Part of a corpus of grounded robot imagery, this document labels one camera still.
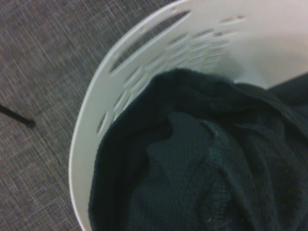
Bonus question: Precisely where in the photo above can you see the black mesh shorts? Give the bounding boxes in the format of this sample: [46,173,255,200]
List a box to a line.
[89,68,308,231]

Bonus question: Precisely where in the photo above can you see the white plastic laundry basket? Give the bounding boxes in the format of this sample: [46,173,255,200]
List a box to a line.
[68,0,308,231]

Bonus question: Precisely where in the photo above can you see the thin black rod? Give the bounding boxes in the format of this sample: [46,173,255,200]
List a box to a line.
[0,104,37,128]

